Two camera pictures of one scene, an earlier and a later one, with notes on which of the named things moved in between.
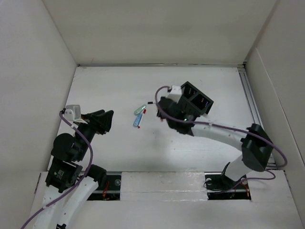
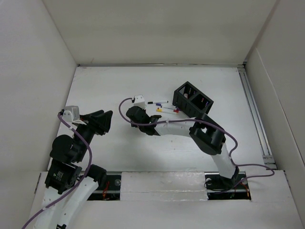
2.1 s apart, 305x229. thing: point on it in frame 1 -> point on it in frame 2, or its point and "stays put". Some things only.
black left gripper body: [96, 122] stays put
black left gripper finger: [105, 120] stays put
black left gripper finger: [97, 113] stays put
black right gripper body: [169, 108] -> [145, 122]
